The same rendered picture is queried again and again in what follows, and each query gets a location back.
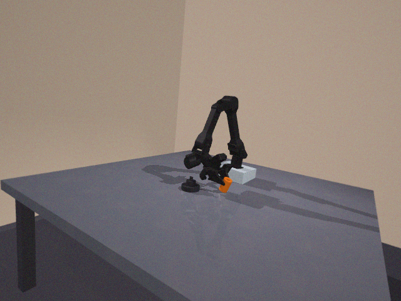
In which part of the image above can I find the orange knob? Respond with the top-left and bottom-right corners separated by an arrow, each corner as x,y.
219,177 -> 232,193

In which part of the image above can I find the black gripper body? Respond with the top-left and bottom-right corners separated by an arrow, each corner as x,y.
199,157 -> 232,180

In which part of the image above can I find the dark grey round pedestal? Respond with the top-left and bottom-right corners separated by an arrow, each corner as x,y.
181,176 -> 200,193

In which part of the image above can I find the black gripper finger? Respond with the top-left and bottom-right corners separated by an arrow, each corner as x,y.
220,168 -> 229,180
208,170 -> 225,186

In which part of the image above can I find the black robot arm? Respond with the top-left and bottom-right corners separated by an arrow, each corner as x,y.
184,96 -> 247,169

